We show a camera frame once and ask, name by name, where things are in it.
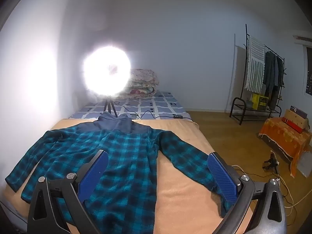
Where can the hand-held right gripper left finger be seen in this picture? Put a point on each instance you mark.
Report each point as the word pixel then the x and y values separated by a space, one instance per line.
pixel 93 175

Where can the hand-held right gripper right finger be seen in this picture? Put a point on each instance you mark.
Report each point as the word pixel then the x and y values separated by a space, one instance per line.
pixel 223 178

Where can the teal plaid fleece jacket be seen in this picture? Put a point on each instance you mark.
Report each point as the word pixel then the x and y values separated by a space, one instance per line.
pixel 126 156

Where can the black metal clothes rack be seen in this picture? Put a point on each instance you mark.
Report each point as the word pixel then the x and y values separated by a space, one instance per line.
pixel 246 33

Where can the beige blanket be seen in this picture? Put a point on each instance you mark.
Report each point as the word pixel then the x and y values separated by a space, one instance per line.
pixel 185 190

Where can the small black floor tripod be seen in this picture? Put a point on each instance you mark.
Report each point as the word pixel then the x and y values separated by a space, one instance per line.
pixel 270 162

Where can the black light tripod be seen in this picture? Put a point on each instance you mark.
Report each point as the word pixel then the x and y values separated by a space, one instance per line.
pixel 107 104

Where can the orange cloth covered table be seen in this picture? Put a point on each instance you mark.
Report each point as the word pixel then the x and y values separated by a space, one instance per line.
pixel 280 131

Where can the grey flat board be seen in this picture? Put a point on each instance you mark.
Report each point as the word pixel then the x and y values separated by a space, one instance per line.
pixel 304 163

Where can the yellow plastic crate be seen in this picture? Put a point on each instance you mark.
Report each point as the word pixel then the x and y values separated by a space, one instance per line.
pixel 259 101

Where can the red flat box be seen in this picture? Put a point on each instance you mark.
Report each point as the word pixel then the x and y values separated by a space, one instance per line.
pixel 291 123

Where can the beige cardboard box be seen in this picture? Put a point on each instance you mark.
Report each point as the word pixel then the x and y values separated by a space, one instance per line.
pixel 296 120

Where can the blue checked bed sheet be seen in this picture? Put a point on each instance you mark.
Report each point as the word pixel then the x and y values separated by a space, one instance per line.
pixel 158 104

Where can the dark blue flat box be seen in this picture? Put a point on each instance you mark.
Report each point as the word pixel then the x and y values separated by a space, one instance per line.
pixel 299 111

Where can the stack of folded floral quilts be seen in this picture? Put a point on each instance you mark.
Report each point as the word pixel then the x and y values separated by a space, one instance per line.
pixel 143 82

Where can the dark hanging garment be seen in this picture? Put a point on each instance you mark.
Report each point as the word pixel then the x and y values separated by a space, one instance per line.
pixel 279 82
pixel 268 73

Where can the white striped towel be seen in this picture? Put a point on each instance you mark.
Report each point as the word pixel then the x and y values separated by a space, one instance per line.
pixel 254 65

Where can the dark window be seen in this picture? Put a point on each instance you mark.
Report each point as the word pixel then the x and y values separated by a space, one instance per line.
pixel 309 78

